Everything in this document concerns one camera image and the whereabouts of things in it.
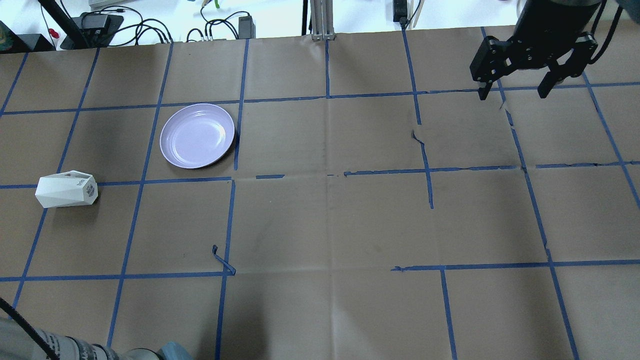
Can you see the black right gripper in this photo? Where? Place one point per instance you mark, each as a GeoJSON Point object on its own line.
{"type": "Point", "coordinates": [546, 31]}

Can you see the brown paper table cover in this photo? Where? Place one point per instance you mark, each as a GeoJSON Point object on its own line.
{"type": "Point", "coordinates": [369, 208]}

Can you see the red button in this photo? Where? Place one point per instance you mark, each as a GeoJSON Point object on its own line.
{"type": "Point", "coordinates": [53, 33]}

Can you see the black power adapter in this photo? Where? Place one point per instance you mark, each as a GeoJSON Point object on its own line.
{"type": "Point", "coordinates": [246, 27]}

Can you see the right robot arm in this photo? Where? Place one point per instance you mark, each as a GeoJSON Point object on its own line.
{"type": "Point", "coordinates": [571, 17]}

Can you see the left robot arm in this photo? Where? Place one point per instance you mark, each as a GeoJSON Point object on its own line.
{"type": "Point", "coordinates": [21, 341]}

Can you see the black stand base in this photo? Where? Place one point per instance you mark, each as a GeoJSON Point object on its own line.
{"type": "Point", "coordinates": [89, 30]}

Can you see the aluminium frame post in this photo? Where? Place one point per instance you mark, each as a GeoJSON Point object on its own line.
{"type": "Point", "coordinates": [322, 24]}

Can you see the lilac plate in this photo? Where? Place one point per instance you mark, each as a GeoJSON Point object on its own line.
{"type": "Point", "coordinates": [197, 136]}

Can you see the white faceted cup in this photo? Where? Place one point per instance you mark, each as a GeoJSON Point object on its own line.
{"type": "Point", "coordinates": [68, 189]}

